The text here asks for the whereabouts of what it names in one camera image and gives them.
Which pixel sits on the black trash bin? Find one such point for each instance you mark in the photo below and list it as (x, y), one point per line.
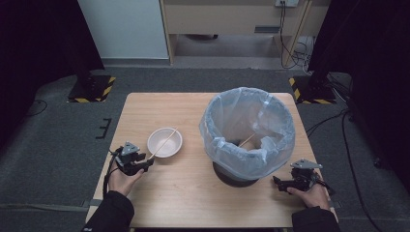
(233, 180)

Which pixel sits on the person's left hand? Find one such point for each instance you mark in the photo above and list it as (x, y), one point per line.
(121, 182)

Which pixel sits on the person's right hand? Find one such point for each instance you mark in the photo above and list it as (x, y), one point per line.
(312, 195)

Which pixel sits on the white disposable bowl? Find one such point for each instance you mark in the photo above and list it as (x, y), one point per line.
(169, 145)

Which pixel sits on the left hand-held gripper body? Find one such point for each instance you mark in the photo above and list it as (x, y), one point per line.
(129, 159)

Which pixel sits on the black curtain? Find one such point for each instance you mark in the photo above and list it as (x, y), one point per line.
(377, 64)
(38, 48)

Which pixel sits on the white wall socket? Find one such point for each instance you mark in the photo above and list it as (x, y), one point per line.
(286, 2)

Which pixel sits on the black stand base hazard striped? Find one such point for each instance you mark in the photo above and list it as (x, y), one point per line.
(311, 92)
(90, 90)

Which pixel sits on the trash bin with plastic liner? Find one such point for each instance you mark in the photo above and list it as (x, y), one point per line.
(225, 122)

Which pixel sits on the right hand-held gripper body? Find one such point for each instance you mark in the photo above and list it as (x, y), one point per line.
(303, 177)

